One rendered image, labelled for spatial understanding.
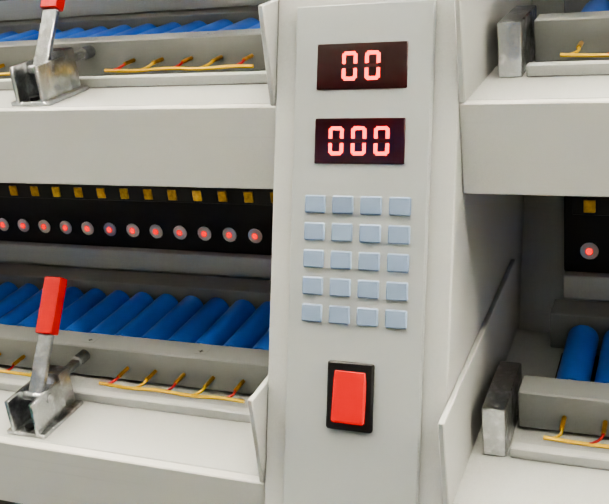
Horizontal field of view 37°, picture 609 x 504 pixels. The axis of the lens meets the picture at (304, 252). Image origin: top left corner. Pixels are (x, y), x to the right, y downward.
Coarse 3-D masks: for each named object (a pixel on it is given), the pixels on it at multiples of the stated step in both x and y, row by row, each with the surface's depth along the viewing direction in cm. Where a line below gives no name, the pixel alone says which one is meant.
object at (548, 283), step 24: (552, 0) 60; (528, 216) 61; (552, 216) 61; (528, 240) 61; (552, 240) 61; (528, 264) 61; (552, 264) 61; (528, 288) 61; (552, 288) 61; (528, 312) 62
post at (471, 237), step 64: (320, 0) 45; (384, 0) 44; (448, 0) 43; (448, 64) 43; (448, 128) 43; (448, 192) 43; (448, 256) 43; (512, 256) 58; (448, 320) 43; (448, 384) 43
